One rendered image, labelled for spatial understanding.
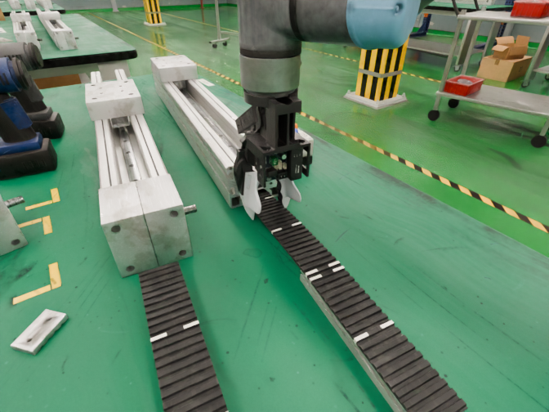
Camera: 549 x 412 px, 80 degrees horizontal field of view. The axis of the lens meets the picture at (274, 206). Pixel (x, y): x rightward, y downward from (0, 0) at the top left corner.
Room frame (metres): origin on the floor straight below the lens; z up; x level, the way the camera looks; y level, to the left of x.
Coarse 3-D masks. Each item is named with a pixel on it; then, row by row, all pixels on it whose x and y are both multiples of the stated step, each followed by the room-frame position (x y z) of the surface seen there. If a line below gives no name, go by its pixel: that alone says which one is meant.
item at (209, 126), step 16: (192, 80) 1.01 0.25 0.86; (160, 96) 1.10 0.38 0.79; (176, 96) 0.85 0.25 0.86; (192, 96) 0.98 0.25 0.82; (208, 96) 0.85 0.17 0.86; (176, 112) 0.84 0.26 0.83; (192, 112) 0.73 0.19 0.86; (208, 112) 0.83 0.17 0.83; (224, 112) 0.73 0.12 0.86; (192, 128) 0.69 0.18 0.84; (208, 128) 0.63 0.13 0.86; (224, 128) 0.72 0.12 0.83; (192, 144) 0.71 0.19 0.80; (208, 144) 0.56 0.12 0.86; (224, 144) 0.56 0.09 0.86; (240, 144) 0.62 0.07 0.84; (208, 160) 0.58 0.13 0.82; (224, 160) 0.49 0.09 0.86; (224, 176) 0.49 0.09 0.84; (224, 192) 0.50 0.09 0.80; (272, 192) 0.52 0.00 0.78
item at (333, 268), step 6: (330, 264) 0.30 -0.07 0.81; (336, 264) 0.30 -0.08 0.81; (312, 270) 0.29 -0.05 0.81; (318, 270) 0.29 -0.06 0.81; (324, 270) 0.29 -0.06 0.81; (330, 270) 0.29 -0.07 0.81; (336, 270) 0.29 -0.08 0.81; (342, 270) 0.29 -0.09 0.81; (306, 276) 0.28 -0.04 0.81; (312, 276) 0.28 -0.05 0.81; (318, 276) 0.28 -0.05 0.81; (324, 276) 0.28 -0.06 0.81; (312, 282) 0.27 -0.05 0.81
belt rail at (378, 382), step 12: (300, 276) 0.30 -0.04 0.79; (312, 288) 0.28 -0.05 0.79; (324, 312) 0.25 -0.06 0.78; (336, 324) 0.23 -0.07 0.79; (348, 336) 0.21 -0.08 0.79; (360, 360) 0.19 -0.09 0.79; (372, 372) 0.17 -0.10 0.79; (384, 384) 0.16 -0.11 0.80; (384, 396) 0.15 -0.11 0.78; (396, 408) 0.14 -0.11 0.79
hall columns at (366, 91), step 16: (144, 0) 10.20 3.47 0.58; (160, 16) 10.22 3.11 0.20; (400, 48) 3.52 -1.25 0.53; (368, 64) 3.55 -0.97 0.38; (384, 64) 3.40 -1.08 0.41; (400, 64) 3.55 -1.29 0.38; (368, 80) 3.52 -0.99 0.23; (384, 80) 3.43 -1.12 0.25; (368, 96) 3.49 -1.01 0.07; (384, 96) 3.46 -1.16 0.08
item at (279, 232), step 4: (292, 224) 0.39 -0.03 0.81; (296, 224) 0.39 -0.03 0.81; (300, 224) 0.39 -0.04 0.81; (280, 228) 0.38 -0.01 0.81; (284, 228) 0.38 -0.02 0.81; (288, 228) 0.38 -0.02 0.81; (292, 228) 0.38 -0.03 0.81; (296, 228) 0.38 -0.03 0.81; (300, 228) 0.38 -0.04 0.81; (304, 228) 0.38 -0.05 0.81; (272, 232) 0.37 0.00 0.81; (276, 232) 0.37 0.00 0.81; (280, 232) 0.37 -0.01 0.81; (284, 232) 0.37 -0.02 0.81; (288, 232) 0.37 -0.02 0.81; (292, 232) 0.37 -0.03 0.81; (276, 236) 0.36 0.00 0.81; (280, 236) 0.36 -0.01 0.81
